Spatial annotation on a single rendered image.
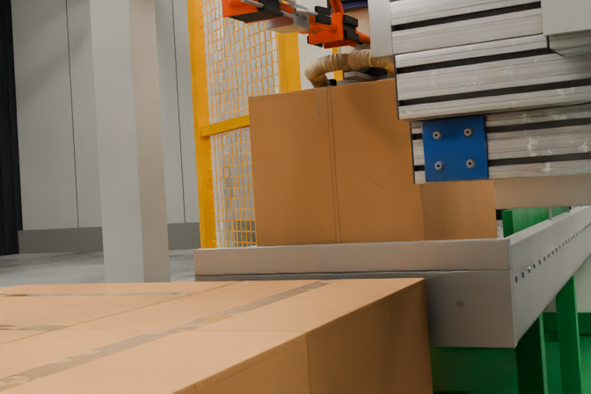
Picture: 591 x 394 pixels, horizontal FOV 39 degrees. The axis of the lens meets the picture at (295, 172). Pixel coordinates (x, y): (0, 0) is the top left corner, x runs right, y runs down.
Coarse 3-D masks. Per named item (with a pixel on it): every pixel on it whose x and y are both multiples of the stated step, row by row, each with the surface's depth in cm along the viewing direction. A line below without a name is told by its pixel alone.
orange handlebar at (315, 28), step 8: (232, 0) 151; (288, 8) 161; (312, 16) 171; (312, 24) 172; (320, 24) 174; (336, 24) 181; (296, 32) 177; (304, 32) 178; (312, 32) 178; (360, 32) 193; (360, 40) 194; (368, 40) 198
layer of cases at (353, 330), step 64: (0, 320) 136; (64, 320) 132; (128, 320) 127; (192, 320) 123; (256, 320) 119; (320, 320) 115; (384, 320) 137; (0, 384) 85; (64, 384) 83; (128, 384) 82; (192, 384) 81; (256, 384) 93; (320, 384) 110; (384, 384) 135
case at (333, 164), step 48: (288, 96) 186; (336, 96) 180; (384, 96) 175; (288, 144) 186; (336, 144) 180; (384, 144) 175; (288, 192) 186; (336, 192) 180; (384, 192) 175; (432, 192) 177; (480, 192) 212; (288, 240) 186; (336, 240) 180; (384, 240) 175
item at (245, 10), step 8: (224, 0) 153; (256, 0) 150; (224, 8) 153; (232, 8) 152; (240, 8) 152; (248, 8) 151; (256, 8) 150; (224, 16) 153; (232, 16) 154; (240, 16) 154; (248, 16) 154; (256, 16) 155; (264, 16) 155; (272, 16) 155
